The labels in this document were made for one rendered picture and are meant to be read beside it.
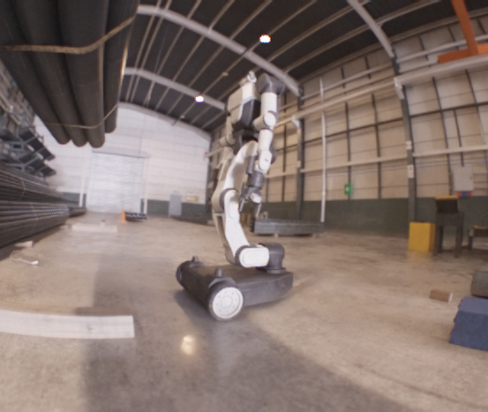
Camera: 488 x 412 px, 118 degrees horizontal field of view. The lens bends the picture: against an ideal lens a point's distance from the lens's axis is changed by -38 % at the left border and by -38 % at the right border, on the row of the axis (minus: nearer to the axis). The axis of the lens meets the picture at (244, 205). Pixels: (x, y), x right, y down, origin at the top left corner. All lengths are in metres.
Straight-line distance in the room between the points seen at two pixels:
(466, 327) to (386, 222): 8.75
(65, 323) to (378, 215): 9.78
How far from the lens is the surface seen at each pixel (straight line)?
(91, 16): 0.78
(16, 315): 1.08
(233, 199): 1.31
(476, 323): 1.21
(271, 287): 1.37
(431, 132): 9.91
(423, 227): 4.99
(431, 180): 9.48
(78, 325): 1.02
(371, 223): 10.06
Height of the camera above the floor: 0.52
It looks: 3 degrees up
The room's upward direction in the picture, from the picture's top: 3 degrees clockwise
